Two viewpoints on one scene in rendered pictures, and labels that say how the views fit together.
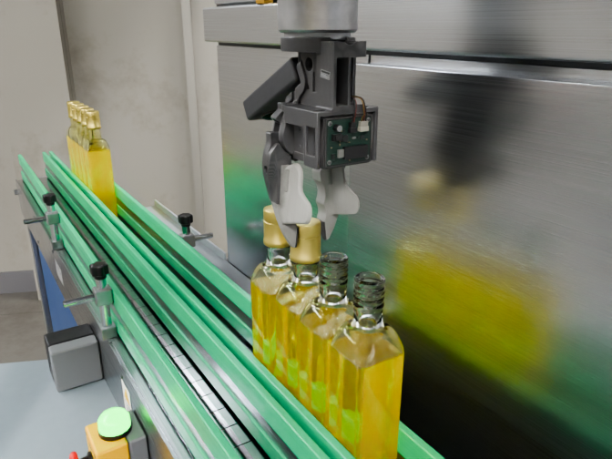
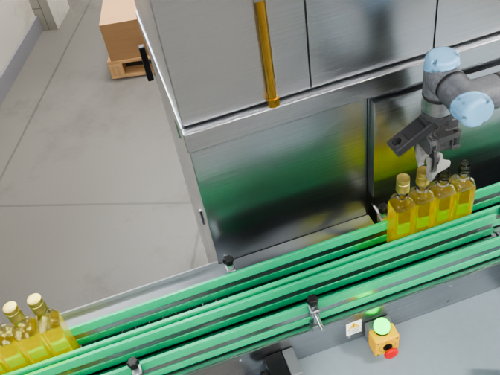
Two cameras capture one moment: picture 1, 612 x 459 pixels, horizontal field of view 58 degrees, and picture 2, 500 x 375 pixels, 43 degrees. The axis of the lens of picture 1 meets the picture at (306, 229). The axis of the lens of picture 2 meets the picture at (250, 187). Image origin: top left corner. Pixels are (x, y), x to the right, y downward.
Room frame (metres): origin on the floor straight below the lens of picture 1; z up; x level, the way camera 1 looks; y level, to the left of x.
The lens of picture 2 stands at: (0.56, 1.21, 2.34)
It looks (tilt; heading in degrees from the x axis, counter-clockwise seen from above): 45 degrees down; 292
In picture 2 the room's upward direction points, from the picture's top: 10 degrees counter-clockwise
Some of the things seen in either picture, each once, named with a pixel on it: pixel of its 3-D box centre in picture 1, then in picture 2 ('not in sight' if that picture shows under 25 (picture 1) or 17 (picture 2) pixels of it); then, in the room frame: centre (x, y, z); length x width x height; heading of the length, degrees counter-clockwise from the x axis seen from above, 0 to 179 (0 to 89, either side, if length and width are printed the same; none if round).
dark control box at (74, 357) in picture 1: (73, 357); (284, 372); (0.87, 0.43, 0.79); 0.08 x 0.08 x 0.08; 33
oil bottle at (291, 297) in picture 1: (305, 358); (420, 216); (0.57, 0.00, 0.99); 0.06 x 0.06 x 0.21; 33
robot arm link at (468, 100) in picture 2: not in sight; (472, 97); (0.49, 0.06, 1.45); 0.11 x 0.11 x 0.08; 32
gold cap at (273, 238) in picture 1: (278, 225); (402, 183); (0.62, 0.03, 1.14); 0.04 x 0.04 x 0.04
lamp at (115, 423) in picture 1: (114, 422); (382, 325); (0.64, 0.27, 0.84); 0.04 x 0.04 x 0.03
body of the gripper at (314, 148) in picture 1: (321, 102); (437, 127); (0.55, -0.02, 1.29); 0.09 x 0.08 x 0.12; 33
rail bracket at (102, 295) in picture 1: (88, 305); (317, 320); (0.79, 0.35, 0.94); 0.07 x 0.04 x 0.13; 123
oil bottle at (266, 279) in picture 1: (280, 337); (400, 222); (0.62, 0.03, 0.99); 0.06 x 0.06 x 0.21; 32
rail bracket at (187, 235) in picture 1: (197, 243); (229, 267); (1.06, 0.22, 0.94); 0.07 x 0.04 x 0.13; 123
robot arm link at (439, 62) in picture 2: not in sight; (441, 75); (0.55, -0.01, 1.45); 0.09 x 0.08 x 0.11; 122
